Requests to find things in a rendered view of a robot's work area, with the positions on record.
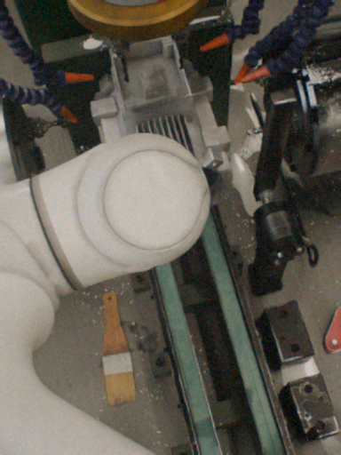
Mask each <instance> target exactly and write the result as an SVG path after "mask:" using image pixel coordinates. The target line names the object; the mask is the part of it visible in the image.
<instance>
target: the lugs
mask: <svg viewBox="0 0 341 455"><path fill-rule="evenodd" d="M183 60H184V65H183V66H184V70H185V73H186V78H188V77H189V76H190V75H191V74H192V73H193V72H194V69H193V66H192V63H191V62H190V61H188V60H185V59H183ZM99 88H100V91H101V92H104V93H105V94H108V95H110V93H111V92H113V91H114V90H115V83H114V78H113V75H111V74H109V73H106V74H105V75H104V76H103V78H102V79H101V80H100V81H99ZM202 161H203V164H204V167H207V168H211V169H214V170H216V169H217V168H218V167H219V166H220V165H222V164H224V163H225V162H224V158H222V155H221V153H220V151H217V150H215V149H213V148H209V149H207V150H206V151H204V152H203V153H202ZM220 201H221V198H220V195H217V196H216V197H215V198H214V199H213V200H212V201H210V207H211V208H212V207H213V206H215V204H217V203H218V202H220Z"/></svg>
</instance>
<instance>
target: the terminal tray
mask: <svg viewBox="0 0 341 455"><path fill-rule="evenodd" d="M166 40H169V41H170V43H169V44H166V43H165V41H166ZM109 52H110V57H111V60H112V65H113V67H111V69H112V74H113V78H114V83H115V89H116V94H117V97H118V101H119V106H120V109H121V113H122V117H123V124H124V128H125V132H126V134H129V135H132V134H134V133H136V132H137V129H136V125H137V126H138V130H139V131H140V130H142V125H141V123H143V125H144V129H145V128H147V126H148V123H147V121H149V123H150V125H153V124H154V120H155V123H156V124H159V117H160V118H161V121H162V123H164V122H165V117H166V116H167V119H168V122H170V121H171V116H172V117H173V120H174V121H177V116H179V118H180V121H183V115H185V118H186V121H187V122H192V120H193V103H192V93H191V91H190V88H189V84H188V81H187V78H186V73H185V70H180V69H178V68H180V64H179V63H178V59H180V55H178V49H177V46H176V44H175V43H174V40H172V39H171V36H166V37H162V38H156V39H152V40H148V41H144V42H138V43H135V44H131V48H130V51H129V54H128V55H127V56H126V57H124V58H126V63H127V68H128V75H129V78H130V81H129V83H128V84H127V82H126V81H124V73H123V65H122V63H121V59H120V58H118V57H117V56H116V55H115V54H113V51H112V49H109ZM181 89H184V90H185V91H186V92H185V93H180V90H181ZM128 100H133V104H128V103H127V101H128Z"/></svg>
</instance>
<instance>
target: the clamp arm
mask: <svg viewBox="0 0 341 455"><path fill-rule="evenodd" d="M296 103H297V98H296V95H295V93H294V91H293V89H286V90H283V89H282V90H279V91H274V92H270V93H269V100H268V105H267V110H266V120H265V125H264V130H263V136H262V142H261V147H260V152H259V159H258V168H257V174H256V179H255V180H254V182H255V184H253V190H252V194H253V196H255V198H256V201H262V199H263V197H262V194H263V195H264V197H267V196H268V193H267V192H269V194H270V196H274V194H275V189H276V185H277V181H278V178H279V174H280V169H281V166H282V159H283V156H284V151H285V148H286V144H287V140H288V137H289V129H290V126H291V122H292V118H293V115H294V110H295V106H296Z"/></svg>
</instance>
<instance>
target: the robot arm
mask: <svg viewBox="0 0 341 455"><path fill-rule="evenodd" d="M209 213H210V189H209V185H208V181H206V179H205V175H204V173H203V171H202V168H201V166H200V165H199V163H198V162H197V159H196V158H195V157H194V156H192V155H191V153H190V152H189V151H187V150H186V149H185V148H184V147H182V146H181V144H179V143H178V142H176V141H175V140H172V139H169V138H167V137H164V136H161V135H156V134H150V133H139V134H132V135H128V136H125V137H122V138H120V139H118V140H113V141H112V143H110V144H101V145H98V146H97V147H95V148H93V149H91V150H89V151H87V152H86V153H83V154H81V155H79V156H78V157H77V158H75V159H73V160H71V161H69V162H67V163H64V164H61V165H59V166H57V167H55V168H53V169H50V170H49V171H48V172H44V173H42V174H40V175H37V176H35V177H33V178H30V179H27V180H22V181H19V182H16V183H13V184H12V185H9V186H3V187H0V455H157V454H155V453H153V452H152V451H150V450H149V449H147V448H145V447H143V446H142V445H140V444H137V443H135V442H133V441H132V440H131V439H129V438H128V437H126V436H124V435H122V434H120V433H119V432H116V431H114V429H112V428H110V427H108V426H106V425H105V424H103V423H101V422H100V420H97V419H95V418H93V417H92V416H91V415H89V414H87V413H86V412H84V411H82V410H79V409H77V408H76V407H75V406H73V405H72V404H70V403H68V402H66V401H65V400H63V399H62V397H59V396H58V395H56V394H55V393H54V392H52V391H51V390H50V389H49V388H48V387H47V386H46V385H45V384H44V383H43V382H42V381H41V380H40V379H39V378H38V375H37V373H36V370H35V366H34V363H33V353H34V352H35V351H36V350H37V349H38V348H40V347H41V346H42V345H43V343H44V342H45V341H46V340H47V338H48V337H49V335H50V333H51V331H52V327H53V324H54V315H55V313H56V312H57V311H58V309H59V299H60V298H62V297H64V296H66V295H68V294H71V293H73V292H75V291H78V290H81V289H82V288H86V287H89V286H91V285H94V284H96V283H101V282H105V281H107V279H110V278H113V277H117V276H120V275H127V274H131V273H137V272H142V271H147V270H149V269H151V268H153V267H157V266H161V265H164V263H167V262H169V261H172V260H174V259H175V258H178V257H180V256H181V255H183V254H184V253H185V252H187V251H188V250H189V248H190V247H191V246H193V245H194V243H195V242H196V241H197V240H198V238H199V237H200V235H201V232H202V231H203V229H204V227H205V224H206V221H208V217H209Z"/></svg>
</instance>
